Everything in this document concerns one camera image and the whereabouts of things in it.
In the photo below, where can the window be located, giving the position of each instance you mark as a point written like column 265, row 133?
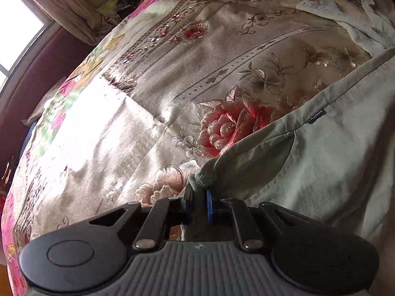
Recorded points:
column 17, row 27

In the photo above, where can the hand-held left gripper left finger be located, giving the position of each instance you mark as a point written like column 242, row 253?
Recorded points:
column 187, row 199

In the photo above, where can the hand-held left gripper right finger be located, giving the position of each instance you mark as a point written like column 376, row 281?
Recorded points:
column 209, row 207

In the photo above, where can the beige pillow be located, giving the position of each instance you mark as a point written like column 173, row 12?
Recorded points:
column 43, row 103

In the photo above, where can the beige curtain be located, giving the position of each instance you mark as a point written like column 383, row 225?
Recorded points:
column 68, row 9

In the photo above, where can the floral embroidered bedspread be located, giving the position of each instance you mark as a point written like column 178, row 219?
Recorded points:
column 172, row 77

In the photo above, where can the grey-green pants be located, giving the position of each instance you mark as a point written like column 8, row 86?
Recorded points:
column 324, row 166

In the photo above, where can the white crumpled cloth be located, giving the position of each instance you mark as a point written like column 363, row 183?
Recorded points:
column 355, row 21

